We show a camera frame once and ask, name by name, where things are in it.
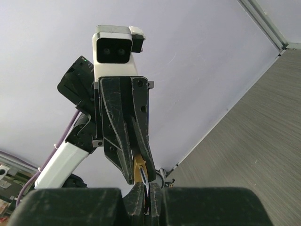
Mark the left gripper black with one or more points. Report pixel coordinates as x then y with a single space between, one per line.
122 121

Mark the small brass padlock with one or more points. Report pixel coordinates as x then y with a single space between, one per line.
137 162

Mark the small padlock key bunch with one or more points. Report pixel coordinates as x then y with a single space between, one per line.
146 190

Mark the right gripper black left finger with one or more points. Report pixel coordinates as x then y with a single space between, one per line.
80 207

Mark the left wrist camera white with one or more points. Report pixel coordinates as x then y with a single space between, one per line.
113 47

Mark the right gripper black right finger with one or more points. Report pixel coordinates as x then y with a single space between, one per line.
207 206

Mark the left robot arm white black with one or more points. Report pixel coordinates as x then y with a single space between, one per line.
77 85

